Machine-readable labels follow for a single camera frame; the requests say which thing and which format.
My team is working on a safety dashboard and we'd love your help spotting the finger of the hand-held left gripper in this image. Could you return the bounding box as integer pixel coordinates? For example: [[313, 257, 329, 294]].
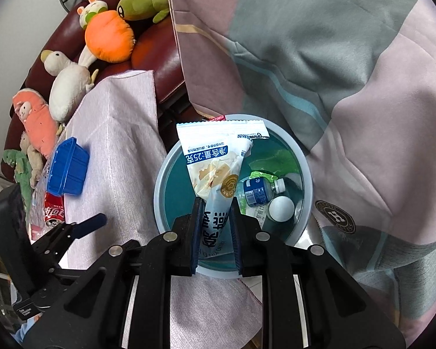
[[31, 213, 108, 262]]

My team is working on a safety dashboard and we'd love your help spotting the orange carrot rabbit plush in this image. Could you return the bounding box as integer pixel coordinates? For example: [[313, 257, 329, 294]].
[[76, 0, 136, 69]]

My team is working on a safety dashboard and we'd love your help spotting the blue plastic tray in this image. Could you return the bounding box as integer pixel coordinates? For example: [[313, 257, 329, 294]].
[[47, 137, 90, 197]]

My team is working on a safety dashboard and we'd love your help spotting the small beige plush toy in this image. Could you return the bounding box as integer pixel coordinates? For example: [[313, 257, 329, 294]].
[[20, 131, 44, 190]]

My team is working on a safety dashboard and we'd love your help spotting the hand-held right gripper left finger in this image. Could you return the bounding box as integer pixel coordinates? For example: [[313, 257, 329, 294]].
[[22, 197, 206, 349]]

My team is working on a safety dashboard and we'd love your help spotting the small blue label plastic bottle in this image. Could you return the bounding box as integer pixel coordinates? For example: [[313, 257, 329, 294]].
[[243, 176, 287, 206]]

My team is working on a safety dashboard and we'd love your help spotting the white duck plush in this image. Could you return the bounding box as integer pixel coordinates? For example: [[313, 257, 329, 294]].
[[41, 50, 99, 122]]

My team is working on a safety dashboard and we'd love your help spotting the white round cap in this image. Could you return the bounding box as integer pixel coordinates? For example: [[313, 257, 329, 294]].
[[268, 196, 295, 222]]

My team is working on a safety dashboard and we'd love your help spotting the pink plush toy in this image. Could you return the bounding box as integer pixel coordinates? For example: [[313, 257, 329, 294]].
[[12, 88, 60, 157]]

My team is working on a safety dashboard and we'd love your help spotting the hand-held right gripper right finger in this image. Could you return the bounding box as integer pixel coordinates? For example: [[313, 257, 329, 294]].
[[230, 197, 408, 349]]

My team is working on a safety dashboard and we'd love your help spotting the green wrapper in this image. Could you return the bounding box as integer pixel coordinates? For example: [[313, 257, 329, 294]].
[[249, 171, 278, 183]]

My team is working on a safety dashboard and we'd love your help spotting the white snack packet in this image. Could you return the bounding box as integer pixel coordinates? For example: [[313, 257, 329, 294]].
[[176, 118, 269, 259]]

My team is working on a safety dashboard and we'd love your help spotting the light blue round bin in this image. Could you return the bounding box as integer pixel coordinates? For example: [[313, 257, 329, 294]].
[[153, 114, 315, 280]]

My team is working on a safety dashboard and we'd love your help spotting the dark red leather sofa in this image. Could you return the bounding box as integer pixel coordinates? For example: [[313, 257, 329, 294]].
[[3, 0, 187, 186]]

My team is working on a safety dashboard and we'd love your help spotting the pink grey plaid blanket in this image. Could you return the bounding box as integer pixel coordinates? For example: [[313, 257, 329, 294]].
[[169, 0, 436, 342]]

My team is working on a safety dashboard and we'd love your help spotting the red soda can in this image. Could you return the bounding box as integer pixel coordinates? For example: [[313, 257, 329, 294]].
[[44, 192, 65, 228]]

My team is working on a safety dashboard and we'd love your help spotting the green dinosaur plush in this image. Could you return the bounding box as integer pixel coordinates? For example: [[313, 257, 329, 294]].
[[2, 149, 33, 204]]

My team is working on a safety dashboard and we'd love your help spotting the clear plastic bag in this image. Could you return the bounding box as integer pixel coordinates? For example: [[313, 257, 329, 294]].
[[25, 160, 59, 242]]

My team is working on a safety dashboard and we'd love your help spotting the pale pink table cloth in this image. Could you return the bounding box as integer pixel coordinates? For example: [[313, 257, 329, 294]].
[[58, 70, 264, 349]]

